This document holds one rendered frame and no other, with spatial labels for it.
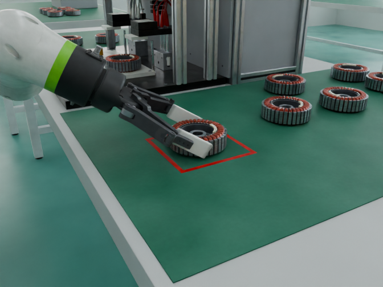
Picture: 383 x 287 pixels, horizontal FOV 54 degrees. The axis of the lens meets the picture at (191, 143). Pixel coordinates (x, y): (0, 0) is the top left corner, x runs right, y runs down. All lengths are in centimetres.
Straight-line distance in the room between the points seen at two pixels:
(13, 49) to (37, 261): 116
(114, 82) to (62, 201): 141
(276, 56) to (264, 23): 12
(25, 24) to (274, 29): 77
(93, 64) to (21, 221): 137
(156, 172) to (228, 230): 19
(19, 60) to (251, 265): 45
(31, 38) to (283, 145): 48
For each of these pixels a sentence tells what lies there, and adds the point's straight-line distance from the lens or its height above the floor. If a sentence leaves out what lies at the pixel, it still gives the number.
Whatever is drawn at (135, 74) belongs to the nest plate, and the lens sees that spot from 114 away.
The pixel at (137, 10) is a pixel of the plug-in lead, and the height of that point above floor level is 93.
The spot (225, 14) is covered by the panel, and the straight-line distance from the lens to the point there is 112.
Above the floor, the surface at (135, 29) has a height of 90.
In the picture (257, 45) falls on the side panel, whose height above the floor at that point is 86.
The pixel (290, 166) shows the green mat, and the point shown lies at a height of 75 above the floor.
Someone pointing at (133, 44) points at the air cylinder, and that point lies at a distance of 144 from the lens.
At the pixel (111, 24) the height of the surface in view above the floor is 89.
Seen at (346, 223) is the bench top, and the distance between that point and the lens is 56.
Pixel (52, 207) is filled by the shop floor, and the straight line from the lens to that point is 198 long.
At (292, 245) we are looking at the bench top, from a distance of 50.
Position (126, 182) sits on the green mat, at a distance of 61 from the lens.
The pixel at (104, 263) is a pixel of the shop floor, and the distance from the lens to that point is 160.
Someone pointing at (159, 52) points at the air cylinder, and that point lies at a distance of 122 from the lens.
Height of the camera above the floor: 106
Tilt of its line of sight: 25 degrees down
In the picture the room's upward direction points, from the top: straight up
